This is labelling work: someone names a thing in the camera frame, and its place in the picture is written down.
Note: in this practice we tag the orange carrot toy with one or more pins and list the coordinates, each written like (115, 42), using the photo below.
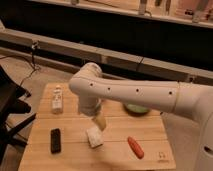
(135, 147)

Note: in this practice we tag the black chair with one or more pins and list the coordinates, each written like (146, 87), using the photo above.
(10, 93)

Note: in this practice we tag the yellowish cylindrical pusher tool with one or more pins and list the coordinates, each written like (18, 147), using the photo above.
(100, 121)

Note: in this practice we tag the green bowl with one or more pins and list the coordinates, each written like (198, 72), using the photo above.
(135, 109)

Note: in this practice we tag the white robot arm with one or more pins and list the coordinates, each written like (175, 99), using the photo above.
(193, 101)

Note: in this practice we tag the small white bottle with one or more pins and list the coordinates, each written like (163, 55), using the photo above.
(57, 100)

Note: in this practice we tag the black remote control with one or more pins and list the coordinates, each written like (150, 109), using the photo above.
(55, 141)

